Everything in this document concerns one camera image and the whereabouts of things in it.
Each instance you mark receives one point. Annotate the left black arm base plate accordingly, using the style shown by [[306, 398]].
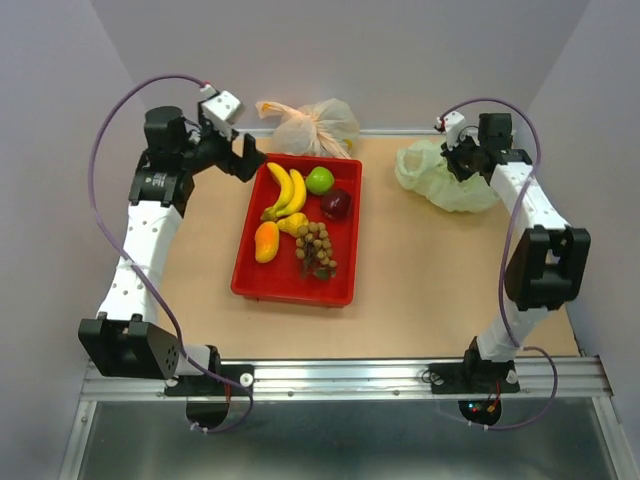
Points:
[[203, 385]]

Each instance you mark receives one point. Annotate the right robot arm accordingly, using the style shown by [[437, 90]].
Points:
[[542, 264]]

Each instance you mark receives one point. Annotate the yellow fake banana bunch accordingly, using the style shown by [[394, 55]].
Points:
[[292, 195]]

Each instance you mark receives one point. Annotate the green fake apple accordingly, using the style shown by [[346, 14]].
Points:
[[319, 181]]

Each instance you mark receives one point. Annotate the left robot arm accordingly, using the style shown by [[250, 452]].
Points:
[[124, 338]]

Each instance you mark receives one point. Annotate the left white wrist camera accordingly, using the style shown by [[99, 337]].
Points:
[[224, 107]]

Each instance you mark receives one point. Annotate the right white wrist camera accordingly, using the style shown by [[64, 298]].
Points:
[[452, 127]]

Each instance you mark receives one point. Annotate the orange yellow fake mango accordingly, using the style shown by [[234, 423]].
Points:
[[266, 240]]

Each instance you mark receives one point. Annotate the tied orange plastic bag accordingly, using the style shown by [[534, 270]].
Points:
[[325, 129]]

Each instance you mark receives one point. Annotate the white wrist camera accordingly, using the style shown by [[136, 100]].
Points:
[[452, 127], [224, 107]]

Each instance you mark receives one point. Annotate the dark red fake apple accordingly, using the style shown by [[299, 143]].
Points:
[[336, 204]]

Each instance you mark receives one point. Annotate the yellow fake pear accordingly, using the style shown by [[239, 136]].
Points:
[[292, 223]]

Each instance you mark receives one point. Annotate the green avocado print plastic bag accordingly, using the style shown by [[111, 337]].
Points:
[[419, 168]]

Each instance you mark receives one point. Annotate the red plastic tray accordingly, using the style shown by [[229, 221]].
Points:
[[280, 279]]

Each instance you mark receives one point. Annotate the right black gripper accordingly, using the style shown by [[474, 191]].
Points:
[[449, 156]]

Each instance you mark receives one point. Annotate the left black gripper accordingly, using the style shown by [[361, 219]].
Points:
[[246, 165]]

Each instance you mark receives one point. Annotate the brown fake longan bunch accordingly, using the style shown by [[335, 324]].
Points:
[[315, 252]]

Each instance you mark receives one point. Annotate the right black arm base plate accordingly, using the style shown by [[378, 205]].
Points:
[[487, 377]]

